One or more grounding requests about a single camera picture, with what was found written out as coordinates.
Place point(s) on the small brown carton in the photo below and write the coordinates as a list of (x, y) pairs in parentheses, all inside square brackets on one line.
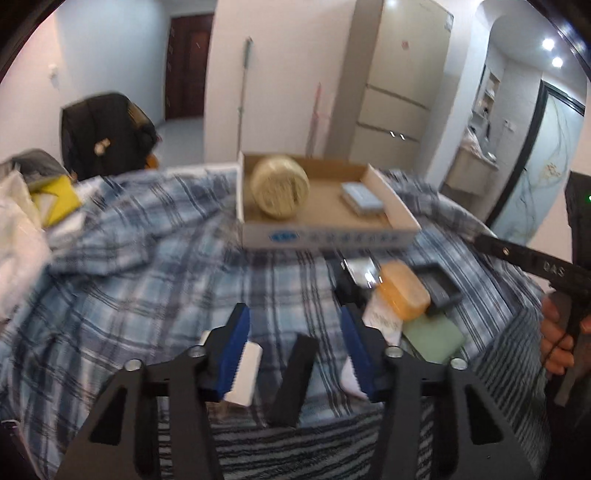
[(152, 161)]

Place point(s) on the round cream tin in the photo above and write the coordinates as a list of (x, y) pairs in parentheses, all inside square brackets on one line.
[(279, 187)]

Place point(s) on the dark brown door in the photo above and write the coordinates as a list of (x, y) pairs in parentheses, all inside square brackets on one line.
[(187, 69)]

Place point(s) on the black plastic tray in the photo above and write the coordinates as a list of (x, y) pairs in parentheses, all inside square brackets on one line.
[(443, 290)]

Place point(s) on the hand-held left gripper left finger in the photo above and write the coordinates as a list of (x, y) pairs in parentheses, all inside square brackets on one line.
[(240, 332)]

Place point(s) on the wall niche shelf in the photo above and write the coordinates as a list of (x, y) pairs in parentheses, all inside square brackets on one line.
[(491, 92)]

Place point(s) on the white product packet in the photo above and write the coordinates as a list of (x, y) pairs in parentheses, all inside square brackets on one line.
[(383, 321)]

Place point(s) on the shiny chrome case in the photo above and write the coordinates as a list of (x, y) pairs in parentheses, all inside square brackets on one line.
[(360, 274)]

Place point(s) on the white power adapter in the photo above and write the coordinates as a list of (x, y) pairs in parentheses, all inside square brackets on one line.
[(247, 374)]

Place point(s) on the cardboard box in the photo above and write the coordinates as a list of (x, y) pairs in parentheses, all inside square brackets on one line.
[(323, 237)]

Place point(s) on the beige refrigerator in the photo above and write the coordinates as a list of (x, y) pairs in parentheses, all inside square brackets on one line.
[(401, 92)]

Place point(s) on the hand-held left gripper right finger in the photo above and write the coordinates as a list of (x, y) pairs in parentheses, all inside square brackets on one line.
[(353, 341)]

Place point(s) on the grey mop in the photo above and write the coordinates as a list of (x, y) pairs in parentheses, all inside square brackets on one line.
[(243, 92)]

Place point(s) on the pale green paper sheet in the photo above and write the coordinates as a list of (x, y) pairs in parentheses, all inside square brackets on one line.
[(434, 339)]

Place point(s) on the frosted glass door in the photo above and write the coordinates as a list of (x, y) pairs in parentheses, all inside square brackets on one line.
[(540, 175)]

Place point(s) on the grey striped cloth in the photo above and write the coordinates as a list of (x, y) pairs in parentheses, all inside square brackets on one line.
[(323, 447)]

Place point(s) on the black jacket on chair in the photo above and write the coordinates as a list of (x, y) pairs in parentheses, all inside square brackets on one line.
[(106, 134)]

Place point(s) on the yellow bag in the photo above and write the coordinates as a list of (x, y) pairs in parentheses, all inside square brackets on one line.
[(62, 203)]

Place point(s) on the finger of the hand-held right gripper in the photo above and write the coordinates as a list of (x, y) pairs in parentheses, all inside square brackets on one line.
[(501, 251)]

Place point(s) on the orange translucent soap box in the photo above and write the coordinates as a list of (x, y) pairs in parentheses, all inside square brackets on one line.
[(404, 290)]

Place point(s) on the blue plaid blanket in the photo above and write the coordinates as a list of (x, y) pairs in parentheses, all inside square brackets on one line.
[(152, 277)]

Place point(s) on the black rectangular block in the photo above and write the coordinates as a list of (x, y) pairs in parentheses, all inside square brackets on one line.
[(295, 378)]

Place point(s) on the white plastic bag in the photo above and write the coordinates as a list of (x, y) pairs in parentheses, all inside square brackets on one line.
[(18, 249)]

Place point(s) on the grey bag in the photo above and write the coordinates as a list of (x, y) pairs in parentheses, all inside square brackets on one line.
[(37, 161)]

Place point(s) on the person's right hand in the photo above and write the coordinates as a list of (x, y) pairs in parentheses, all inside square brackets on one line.
[(556, 332)]

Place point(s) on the beige vanity cabinet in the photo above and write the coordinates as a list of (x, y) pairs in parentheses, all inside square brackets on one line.
[(468, 175)]

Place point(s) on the silver box with blue top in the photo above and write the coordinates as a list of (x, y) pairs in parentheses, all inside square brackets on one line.
[(362, 198)]

